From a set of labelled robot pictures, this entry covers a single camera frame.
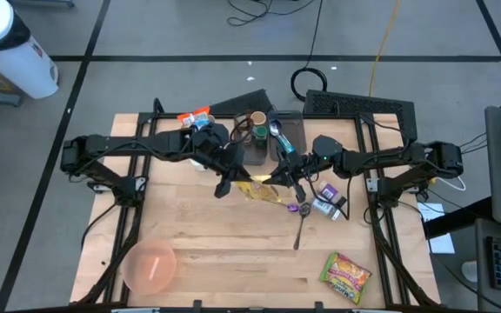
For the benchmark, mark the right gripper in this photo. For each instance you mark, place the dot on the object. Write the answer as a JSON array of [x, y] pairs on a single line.
[[296, 163]]

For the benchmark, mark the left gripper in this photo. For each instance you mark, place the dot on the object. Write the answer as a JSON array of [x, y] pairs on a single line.
[[213, 145]]

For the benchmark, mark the small purple-bowled iridescent spoon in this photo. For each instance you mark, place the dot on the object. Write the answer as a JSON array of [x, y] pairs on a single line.
[[293, 208]]

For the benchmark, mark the yellow ramen packet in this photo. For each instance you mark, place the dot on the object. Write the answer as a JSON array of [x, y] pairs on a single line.
[[259, 191]]

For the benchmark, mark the dark grey metal spoon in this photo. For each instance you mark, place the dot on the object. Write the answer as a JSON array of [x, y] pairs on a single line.
[[305, 210]]

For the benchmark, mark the teal plastic spoon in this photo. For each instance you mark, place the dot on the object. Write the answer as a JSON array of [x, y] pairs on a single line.
[[287, 145]]

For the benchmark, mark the purple-label spice jar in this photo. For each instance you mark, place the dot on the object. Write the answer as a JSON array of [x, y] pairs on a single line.
[[329, 191]]

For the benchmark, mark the brown jar with white label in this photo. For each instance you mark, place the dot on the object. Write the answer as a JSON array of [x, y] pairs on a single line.
[[242, 126]]

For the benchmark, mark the green-lidded herb jar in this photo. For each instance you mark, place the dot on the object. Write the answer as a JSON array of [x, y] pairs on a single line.
[[259, 131]]

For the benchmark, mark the blue snack packet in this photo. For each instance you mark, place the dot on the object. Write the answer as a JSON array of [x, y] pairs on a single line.
[[202, 126]]

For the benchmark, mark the tan-lidded spice jar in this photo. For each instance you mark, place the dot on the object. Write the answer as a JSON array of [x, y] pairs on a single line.
[[258, 117]]

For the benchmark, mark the orange snack packet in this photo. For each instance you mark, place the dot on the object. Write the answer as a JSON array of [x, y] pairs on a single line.
[[194, 116]]

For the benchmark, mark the green and pink ramen packet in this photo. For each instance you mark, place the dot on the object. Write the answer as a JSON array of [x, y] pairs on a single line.
[[346, 278]]

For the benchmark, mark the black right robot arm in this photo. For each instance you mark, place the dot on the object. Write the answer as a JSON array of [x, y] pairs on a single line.
[[385, 158]]

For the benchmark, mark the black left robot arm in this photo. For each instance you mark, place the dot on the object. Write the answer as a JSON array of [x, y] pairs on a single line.
[[124, 145]]

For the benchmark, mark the grey translucent plastic bin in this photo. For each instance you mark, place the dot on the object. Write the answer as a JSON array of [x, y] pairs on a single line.
[[296, 130], [257, 156]]

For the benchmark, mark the black wedge-shaped panel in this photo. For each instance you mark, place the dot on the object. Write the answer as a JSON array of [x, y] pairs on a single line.
[[246, 104]]

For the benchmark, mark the black perforated metal box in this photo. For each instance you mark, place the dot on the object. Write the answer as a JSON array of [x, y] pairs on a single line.
[[355, 104]]

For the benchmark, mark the pink translucent bowl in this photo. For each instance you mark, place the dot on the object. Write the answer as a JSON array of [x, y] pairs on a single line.
[[148, 267]]

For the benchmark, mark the white paper sheet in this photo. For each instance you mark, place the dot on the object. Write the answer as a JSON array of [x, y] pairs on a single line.
[[429, 213]]

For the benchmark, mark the pale grey oval object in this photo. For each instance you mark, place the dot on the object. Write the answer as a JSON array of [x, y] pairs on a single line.
[[470, 271]]

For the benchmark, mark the white cylinder machine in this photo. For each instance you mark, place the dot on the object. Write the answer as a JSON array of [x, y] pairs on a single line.
[[11, 65]]

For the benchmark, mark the black aluminium table frame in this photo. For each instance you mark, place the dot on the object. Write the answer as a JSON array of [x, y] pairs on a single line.
[[163, 115]]

